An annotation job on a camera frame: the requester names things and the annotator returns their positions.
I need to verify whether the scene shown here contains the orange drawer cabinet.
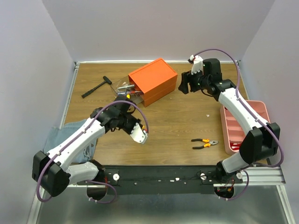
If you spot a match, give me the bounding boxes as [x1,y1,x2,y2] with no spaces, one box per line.
[128,58,178,107]

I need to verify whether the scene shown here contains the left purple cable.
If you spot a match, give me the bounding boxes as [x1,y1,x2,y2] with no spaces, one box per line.
[36,100,150,204]

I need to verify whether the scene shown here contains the black rubber mallet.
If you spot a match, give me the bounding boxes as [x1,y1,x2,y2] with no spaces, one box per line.
[81,76,112,98]

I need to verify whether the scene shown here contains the aluminium rail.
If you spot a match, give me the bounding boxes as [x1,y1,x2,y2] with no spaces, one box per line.
[36,166,286,188]

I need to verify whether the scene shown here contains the pink compartment tray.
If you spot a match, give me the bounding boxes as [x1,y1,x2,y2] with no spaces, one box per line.
[220,100,270,155]

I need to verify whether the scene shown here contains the clear top drawer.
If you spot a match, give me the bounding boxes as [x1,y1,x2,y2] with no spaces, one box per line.
[110,76,144,104]

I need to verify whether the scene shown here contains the blue cloth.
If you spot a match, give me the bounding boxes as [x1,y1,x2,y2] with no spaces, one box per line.
[43,119,97,163]

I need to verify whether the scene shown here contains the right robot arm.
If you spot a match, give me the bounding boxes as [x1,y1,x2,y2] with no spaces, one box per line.
[178,56,280,183]

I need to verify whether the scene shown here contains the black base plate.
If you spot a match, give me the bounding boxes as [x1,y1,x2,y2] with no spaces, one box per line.
[104,165,242,195]

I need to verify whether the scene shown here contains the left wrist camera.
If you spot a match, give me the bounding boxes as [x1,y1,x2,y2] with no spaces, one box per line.
[130,123,148,144]

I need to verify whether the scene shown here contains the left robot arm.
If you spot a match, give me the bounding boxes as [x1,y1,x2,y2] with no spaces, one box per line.
[32,97,149,202]

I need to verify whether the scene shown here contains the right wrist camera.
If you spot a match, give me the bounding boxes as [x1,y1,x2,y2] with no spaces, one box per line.
[188,55,203,75]

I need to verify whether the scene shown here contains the metal T-handle wrench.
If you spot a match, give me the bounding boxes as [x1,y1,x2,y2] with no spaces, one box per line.
[117,84,135,92]

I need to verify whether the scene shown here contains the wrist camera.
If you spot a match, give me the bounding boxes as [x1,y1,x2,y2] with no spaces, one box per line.
[130,123,148,144]
[188,55,203,75]

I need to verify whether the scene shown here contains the orange handled pliers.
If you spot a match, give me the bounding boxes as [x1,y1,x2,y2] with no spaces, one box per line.
[191,138,219,150]

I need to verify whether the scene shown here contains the red white item in tray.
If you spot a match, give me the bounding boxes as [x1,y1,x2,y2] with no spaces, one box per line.
[230,143,241,151]

